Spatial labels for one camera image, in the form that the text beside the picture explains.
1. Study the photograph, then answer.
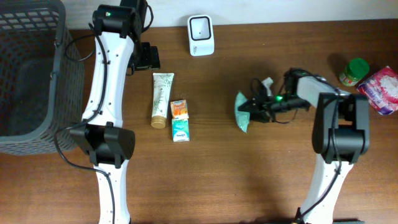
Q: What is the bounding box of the dark grey plastic basket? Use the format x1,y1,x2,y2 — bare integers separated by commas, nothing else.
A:
1,1,85,156

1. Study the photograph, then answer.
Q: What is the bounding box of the orange Kleenex tissue pack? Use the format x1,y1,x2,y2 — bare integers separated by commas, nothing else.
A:
170,100,189,120

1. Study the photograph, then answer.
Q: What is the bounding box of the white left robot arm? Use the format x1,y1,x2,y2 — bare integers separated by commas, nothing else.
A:
70,1,160,223

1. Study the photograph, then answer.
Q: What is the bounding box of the green lid glass jar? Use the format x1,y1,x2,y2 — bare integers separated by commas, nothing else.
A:
338,58,370,86

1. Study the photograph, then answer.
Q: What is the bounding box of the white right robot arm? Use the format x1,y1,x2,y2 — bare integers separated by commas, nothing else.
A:
234,68,370,223

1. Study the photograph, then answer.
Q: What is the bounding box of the purple red pad package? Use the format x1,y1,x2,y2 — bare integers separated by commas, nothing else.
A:
357,66,397,115

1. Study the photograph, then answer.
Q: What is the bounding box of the teal wet wipes pack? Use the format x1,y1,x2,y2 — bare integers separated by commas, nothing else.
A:
234,91,250,133

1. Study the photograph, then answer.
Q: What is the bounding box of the small teal tissue pack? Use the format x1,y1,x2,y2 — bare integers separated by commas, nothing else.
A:
172,119,190,142

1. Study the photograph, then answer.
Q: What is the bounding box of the white barcode scanner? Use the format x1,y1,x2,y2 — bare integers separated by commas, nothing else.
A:
187,15,215,57

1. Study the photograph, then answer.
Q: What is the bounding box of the cream lotion tube gold cap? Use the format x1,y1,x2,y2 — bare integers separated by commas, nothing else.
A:
151,73,174,129

